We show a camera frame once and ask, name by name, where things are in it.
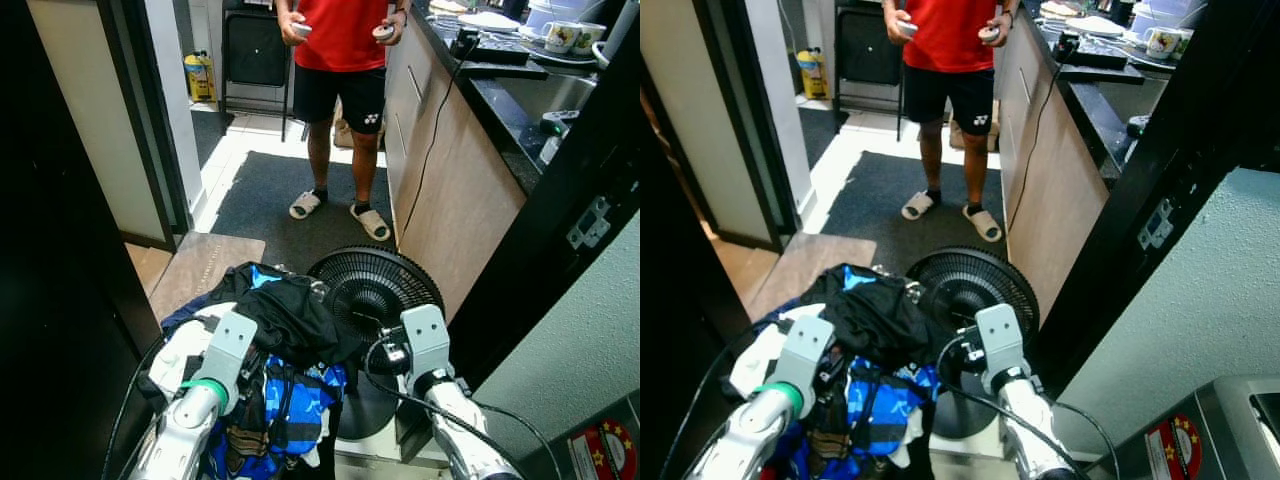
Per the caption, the red round sticker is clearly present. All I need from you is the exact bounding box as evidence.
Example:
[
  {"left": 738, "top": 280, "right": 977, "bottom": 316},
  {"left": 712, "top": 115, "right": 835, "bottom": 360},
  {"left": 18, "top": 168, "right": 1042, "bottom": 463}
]
[
  {"left": 1146, "top": 414, "right": 1207, "bottom": 480},
  {"left": 569, "top": 419, "right": 638, "bottom": 480}
]

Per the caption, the thin black power cable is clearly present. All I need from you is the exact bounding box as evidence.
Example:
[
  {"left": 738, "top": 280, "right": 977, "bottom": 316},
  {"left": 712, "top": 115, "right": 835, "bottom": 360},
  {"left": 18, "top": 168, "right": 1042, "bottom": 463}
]
[
  {"left": 399, "top": 36, "right": 479, "bottom": 243},
  {"left": 1004, "top": 40, "right": 1077, "bottom": 233}
]

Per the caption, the white plate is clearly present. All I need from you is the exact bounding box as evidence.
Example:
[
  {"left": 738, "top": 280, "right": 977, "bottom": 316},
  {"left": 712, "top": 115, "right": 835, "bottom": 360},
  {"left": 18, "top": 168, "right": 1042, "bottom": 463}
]
[
  {"left": 458, "top": 11, "right": 523, "bottom": 34},
  {"left": 1064, "top": 15, "right": 1128, "bottom": 39}
]

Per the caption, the silver hinge plate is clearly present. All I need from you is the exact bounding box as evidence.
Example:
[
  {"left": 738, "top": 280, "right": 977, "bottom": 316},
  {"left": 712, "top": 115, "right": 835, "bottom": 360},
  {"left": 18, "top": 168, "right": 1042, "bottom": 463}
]
[
  {"left": 1137, "top": 197, "right": 1177, "bottom": 252},
  {"left": 567, "top": 196, "right": 614, "bottom": 251}
]

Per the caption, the white garment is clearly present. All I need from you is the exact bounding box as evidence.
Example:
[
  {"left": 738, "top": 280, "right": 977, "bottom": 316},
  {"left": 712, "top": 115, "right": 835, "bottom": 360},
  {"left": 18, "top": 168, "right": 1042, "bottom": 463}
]
[
  {"left": 148, "top": 316, "right": 223, "bottom": 403},
  {"left": 728, "top": 318, "right": 801, "bottom": 401}
]

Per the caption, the black door frame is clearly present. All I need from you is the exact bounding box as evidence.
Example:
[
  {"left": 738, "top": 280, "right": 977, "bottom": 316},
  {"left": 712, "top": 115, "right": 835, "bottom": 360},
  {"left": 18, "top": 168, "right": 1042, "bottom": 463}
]
[
  {"left": 1028, "top": 0, "right": 1280, "bottom": 396},
  {"left": 443, "top": 0, "right": 641, "bottom": 393}
]

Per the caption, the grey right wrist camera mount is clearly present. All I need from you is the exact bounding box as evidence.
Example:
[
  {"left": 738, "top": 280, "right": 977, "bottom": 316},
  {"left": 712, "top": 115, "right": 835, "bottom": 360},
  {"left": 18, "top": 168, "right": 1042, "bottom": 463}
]
[
  {"left": 974, "top": 302, "right": 1028, "bottom": 377},
  {"left": 399, "top": 304, "right": 454, "bottom": 377}
]

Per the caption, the dark grey floor mat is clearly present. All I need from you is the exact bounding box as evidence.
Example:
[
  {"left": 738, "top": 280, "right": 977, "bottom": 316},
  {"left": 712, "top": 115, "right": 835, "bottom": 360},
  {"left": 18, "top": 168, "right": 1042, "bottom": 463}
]
[
  {"left": 209, "top": 150, "right": 398, "bottom": 275},
  {"left": 820, "top": 150, "right": 1013, "bottom": 277}
]

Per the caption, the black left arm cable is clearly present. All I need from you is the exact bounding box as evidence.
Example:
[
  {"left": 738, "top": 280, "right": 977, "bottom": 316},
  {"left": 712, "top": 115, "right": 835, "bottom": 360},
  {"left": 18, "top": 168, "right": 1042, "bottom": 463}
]
[
  {"left": 99, "top": 338, "right": 167, "bottom": 480},
  {"left": 660, "top": 335, "right": 761, "bottom": 480}
]

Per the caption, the white pot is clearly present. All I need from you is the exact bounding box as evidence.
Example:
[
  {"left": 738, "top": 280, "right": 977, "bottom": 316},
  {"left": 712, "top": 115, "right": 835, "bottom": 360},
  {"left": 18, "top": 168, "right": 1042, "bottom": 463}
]
[
  {"left": 524, "top": 0, "right": 593, "bottom": 31},
  {"left": 1129, "top": 0, "right": 1208, "bottom": 35}
]

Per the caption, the wooden counter cabinet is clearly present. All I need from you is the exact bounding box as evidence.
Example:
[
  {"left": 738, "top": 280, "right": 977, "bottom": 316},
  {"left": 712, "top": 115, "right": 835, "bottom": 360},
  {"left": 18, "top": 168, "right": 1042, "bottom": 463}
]
[
  {"left": 994, "top": 8, "right": 1113, "bottom": 323},
  {"left": 384, "top": 8, "right": 528, "bottom": 323}
]

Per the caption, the blue patterned garment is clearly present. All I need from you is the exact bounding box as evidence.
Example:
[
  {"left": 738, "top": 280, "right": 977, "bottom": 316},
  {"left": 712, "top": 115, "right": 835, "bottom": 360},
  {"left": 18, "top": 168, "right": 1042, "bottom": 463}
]
[
  {"left": 790, "top": 355, "right": 941, "bottom": 480},
  {"left": 203, "top": 352, "right": 348, "bottom": 480}
]

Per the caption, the beige door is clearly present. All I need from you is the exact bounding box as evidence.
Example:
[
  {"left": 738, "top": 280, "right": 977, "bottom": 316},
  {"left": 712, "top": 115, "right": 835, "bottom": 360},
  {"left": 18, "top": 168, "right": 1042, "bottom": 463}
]
[
  {"left": 640, "top": 0, "right": 803, "bottom": 249},
  {"left": 25, "top": 0, "right": 193, "bottom": 253}
]

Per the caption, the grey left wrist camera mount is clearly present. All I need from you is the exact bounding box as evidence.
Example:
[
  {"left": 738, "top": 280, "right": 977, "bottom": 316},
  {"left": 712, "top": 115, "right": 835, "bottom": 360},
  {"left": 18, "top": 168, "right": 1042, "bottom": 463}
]
[
  {"left": 203, "top": 309, "right": 260, "bottom": 389},
  {"left": 773, "top": 314, "right": 837, "bottom": 393}
]

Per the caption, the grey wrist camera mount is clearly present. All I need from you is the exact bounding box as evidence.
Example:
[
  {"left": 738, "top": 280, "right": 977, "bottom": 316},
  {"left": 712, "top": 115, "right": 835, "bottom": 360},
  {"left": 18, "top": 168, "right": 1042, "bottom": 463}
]
[
  {"left": 974, "top": 302, "right": 1028, "bottom": 377},
  {"left": 773, "top": 314, "right": 837, "bottom": 393},
  {"left": 203, "top": 309, "right": 260, "bottom": 389},
  {"left": 399, "top": 304, "right": 454, "bottom": 377}
]

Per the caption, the person in red shirt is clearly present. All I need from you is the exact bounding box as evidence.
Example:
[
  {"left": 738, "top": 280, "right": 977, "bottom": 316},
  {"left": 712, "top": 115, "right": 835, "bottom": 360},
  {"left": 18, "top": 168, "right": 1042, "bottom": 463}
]
[
  {"left": 274, "top": 0, "right": 412, "bottom": 244},
  {"left": 881, "top": 0, "right": 1023, "bottom": 245}
]

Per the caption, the brown paper bag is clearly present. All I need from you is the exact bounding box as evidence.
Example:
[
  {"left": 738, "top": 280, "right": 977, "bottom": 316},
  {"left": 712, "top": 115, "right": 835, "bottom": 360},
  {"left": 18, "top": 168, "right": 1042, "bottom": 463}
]
[
  {"left": 946, "top": 108, "right": 1002, "bottom": 154},
  {"left": 333, "top": 98, "right": 387, "bottom": 152}
]

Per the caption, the black chair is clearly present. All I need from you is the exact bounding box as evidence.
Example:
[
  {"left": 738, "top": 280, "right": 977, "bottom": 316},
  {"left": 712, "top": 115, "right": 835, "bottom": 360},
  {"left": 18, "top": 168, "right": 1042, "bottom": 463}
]
[
  {"left": 834, "top": 0, "right": 907, "bottom": 133},
  {"left": 219, "top": 0, "right": 293, "bottom": 143}
]

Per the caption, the black floor fan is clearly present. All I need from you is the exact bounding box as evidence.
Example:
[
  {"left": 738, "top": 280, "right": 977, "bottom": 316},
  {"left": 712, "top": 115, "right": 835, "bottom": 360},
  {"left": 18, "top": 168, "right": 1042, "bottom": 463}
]
[
  {"left": 905, "top": 246, "right": 1042, "bottom": 443},
  {"left": 307, "top": 246, "right": 447, "bottom": 443}
]

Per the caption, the brown doormat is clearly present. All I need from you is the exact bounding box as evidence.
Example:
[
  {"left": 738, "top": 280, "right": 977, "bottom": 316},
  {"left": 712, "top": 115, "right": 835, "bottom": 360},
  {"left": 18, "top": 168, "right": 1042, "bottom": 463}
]
[
  {"left": 148, "top": 232, "right": 267, "bottom": 323},
  {"left": 745, "top": 232, "right": 878, "bottom": 323}
]

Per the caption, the black garment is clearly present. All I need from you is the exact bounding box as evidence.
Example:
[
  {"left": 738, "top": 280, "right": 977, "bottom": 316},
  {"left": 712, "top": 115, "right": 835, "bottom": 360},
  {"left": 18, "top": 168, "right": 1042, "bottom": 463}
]
[
  {"left": 800, "top": 263, "right": 939, "bottom": 369},
  {"left": 193, "top": 261, "right": 349, "bottom": 369}
]

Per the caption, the black countertop appliance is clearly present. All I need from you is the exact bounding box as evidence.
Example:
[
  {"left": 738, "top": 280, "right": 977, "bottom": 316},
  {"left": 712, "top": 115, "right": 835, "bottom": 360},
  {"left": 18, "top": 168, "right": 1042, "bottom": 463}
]
[
  {"left": 448, "top": 29, "right": 533, "bottom": 68},
  {"left": 1058, "top": 34, "right": 1133, "bottom": 71}
]

